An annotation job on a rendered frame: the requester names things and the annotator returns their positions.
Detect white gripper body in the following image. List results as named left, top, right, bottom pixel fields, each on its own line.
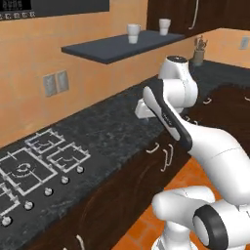
left=134, top=98, right=160, bottom=120

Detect dark wood wall cupboard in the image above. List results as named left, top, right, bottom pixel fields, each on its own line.
left=146, top=0, right=250, bottom=37

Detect dark wood base cupboards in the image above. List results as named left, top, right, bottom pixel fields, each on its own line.
left=23, top=82, right=250, bottom=250

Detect grey double wall socket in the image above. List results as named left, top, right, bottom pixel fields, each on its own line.
left=42, top=69, right=70, bottom=98

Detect grey utensil pot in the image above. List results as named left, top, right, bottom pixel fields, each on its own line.
left=189, top=48, right=206, bottom=66

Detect white mug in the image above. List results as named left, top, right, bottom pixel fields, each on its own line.
left=126, top=22, right=143, bottom=45
left=158, top=18, right=172, bottom=36

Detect black microwave oven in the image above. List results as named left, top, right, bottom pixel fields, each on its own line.
left=0, top=0, right=111, bottom=21

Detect white cupboard door handle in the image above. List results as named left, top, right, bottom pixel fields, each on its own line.
left=160, top=148, right=169, bottom=173
left=75, top=233, right=87, bottom=250
left=166, top=144, right=175, bottom=165

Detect grey single wall socket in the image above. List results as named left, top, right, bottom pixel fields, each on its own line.
left=239, top=35, right=250, bottom=51

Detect dark grey wall shelf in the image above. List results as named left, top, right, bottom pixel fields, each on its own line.
left=61, top=29, right=187, bottom=65

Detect white wall cupboard handle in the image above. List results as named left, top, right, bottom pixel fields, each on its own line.
left=187, top=0, right=200, bottom=31

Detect black hob with white grates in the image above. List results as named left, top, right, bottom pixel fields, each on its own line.
left=0, top=128, right=93, bottom=229

